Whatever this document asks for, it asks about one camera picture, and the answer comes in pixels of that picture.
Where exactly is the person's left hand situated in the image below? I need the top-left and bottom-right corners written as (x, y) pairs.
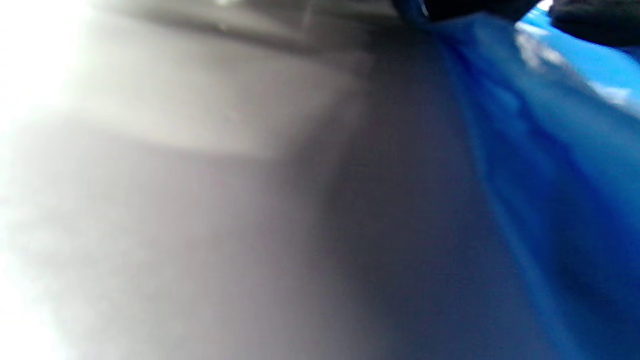
top-left (392, 0), bottom-right (640, 48)

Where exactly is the blue plastic bag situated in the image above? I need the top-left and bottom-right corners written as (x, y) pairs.
top-left (395, 0), bottom-right (640, 360)

